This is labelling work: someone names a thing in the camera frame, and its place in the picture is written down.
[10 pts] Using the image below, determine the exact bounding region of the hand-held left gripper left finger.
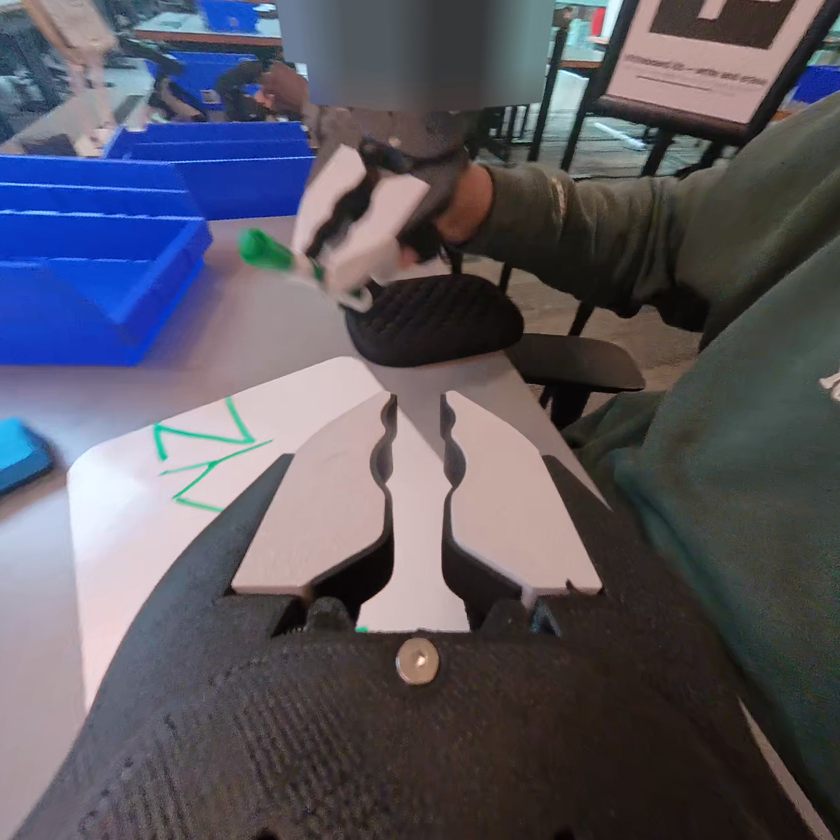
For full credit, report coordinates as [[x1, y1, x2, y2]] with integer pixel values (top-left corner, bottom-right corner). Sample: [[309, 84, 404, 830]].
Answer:
[[230, 393, 396, 601]]

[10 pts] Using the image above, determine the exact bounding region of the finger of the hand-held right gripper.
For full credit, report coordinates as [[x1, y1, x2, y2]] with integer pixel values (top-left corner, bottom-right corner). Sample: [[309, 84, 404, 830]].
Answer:
[[319, 171, 435, 312], [290, 142, 368, 270]]

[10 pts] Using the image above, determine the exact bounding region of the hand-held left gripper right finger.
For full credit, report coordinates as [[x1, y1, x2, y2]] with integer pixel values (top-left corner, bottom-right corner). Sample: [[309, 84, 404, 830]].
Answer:
[[440, 390, 606, 606]]

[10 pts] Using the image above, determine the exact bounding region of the green dry-erase marker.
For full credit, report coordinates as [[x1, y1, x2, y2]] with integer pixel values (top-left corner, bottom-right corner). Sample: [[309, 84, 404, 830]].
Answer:
[[283, 256, 375, 313]]

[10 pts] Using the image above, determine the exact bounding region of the green marker cap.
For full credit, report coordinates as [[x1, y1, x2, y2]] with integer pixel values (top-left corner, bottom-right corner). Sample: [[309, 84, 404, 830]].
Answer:
[[238, 227, 294, 275]]

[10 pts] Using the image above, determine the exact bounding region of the white whiteboard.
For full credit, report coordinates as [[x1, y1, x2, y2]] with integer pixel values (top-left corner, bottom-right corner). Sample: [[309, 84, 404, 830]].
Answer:
[[66, 356, 613, 711]]

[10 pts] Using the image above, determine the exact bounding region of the blue plastic bin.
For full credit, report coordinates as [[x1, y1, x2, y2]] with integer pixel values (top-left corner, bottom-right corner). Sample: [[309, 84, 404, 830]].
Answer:
[[0, 154, 215, 370], [104, 120, 317, 221], [147, 50, 263, 109], [197, 0, 263, 34]]

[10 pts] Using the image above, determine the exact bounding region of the blue whiteboard eraser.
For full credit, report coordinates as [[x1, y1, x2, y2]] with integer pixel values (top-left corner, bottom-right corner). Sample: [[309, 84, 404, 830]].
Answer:
[[0, 416, 57, 498]]

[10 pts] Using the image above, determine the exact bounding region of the framed whiteboard kit sign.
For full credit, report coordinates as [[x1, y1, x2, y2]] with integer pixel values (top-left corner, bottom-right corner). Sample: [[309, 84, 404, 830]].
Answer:
[[582, 0, 840, 148]]

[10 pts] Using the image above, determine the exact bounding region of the person's right hand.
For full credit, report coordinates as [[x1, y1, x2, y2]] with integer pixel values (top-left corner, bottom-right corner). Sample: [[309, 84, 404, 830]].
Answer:
[[431, 162, 497, 253]]

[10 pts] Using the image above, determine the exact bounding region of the black office chair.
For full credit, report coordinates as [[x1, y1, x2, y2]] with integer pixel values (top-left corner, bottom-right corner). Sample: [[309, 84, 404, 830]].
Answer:
[[503, 331, 648, 430]]

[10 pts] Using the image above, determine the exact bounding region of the green sweatshirt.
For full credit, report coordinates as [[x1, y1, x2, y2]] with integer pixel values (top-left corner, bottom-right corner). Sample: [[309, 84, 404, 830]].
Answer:
[[562, 90, 840, 830]]

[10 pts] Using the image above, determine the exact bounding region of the wooden sign board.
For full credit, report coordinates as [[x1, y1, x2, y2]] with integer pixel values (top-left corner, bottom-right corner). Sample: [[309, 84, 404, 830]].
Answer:
[[24, 0, 122, 90]]

